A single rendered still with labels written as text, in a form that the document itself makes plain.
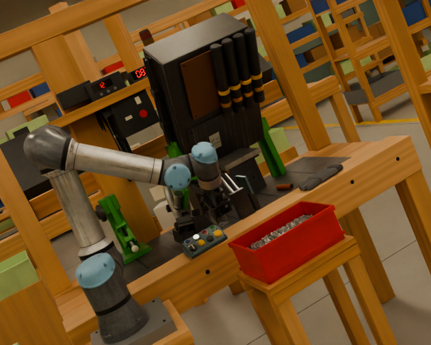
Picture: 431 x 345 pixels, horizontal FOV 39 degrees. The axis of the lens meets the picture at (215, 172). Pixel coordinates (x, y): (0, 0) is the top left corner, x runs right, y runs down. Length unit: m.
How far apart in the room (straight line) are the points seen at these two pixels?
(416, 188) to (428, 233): 0.19
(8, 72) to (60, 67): 9.72
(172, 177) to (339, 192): 0.85
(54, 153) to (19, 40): 1.00
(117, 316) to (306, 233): 0.64
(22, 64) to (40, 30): 9.72
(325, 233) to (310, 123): 1.09
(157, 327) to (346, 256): 0.65
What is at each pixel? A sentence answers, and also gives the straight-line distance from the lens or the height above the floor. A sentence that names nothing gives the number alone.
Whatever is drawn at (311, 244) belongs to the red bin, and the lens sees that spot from 1.96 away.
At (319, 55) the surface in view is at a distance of 10.57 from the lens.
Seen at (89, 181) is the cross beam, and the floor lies 1.24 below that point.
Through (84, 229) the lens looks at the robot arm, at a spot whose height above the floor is 1.19.
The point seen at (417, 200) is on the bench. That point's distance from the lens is 2.58.
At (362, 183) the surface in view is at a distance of 2.41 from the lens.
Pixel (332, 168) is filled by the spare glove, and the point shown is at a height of 0.92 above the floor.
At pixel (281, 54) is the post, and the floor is 1.38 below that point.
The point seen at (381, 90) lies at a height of 0.32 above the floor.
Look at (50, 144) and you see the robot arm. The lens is 1.74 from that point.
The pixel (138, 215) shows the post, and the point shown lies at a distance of 2.69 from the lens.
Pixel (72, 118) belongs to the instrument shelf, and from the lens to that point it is 2.51.
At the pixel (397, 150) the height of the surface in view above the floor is 0.87.
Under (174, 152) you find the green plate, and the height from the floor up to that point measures 1.23.
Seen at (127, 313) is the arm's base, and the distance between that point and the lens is 1.82.
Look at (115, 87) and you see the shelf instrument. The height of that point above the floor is 1.56.
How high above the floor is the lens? 1.51
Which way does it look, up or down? 10 degrees down
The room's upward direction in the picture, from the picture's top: 25 degrees counter-clockwise
